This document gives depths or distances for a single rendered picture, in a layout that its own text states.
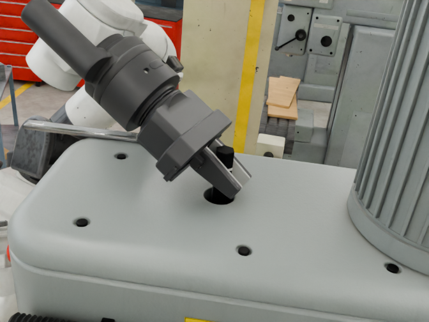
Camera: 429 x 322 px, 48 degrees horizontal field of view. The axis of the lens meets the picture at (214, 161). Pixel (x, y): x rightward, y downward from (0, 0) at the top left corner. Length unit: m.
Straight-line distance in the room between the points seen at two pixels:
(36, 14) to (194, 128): 0.20
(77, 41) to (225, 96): 1.87
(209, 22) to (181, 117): 1.75
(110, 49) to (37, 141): 0.44
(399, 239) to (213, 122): 0.23
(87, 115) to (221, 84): 1.50
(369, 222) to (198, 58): 1.86
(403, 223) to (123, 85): 0.32
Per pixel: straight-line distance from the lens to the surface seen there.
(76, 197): 0.56
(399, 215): 0.51
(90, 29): 0.55
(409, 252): 0.51
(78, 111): 0.90
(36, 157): 0.94
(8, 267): 0.88
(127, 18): 0.58
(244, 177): 0.55
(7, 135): 4.27
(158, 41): 0.73
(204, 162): 0.53
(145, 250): 0.48
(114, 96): 0.53
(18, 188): 0.97
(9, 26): 5.92
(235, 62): 2.30
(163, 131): 0.51
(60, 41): 0.53
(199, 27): 2.27
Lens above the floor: 2.20
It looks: 29 degrees down
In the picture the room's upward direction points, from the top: 6 degrees clockwise
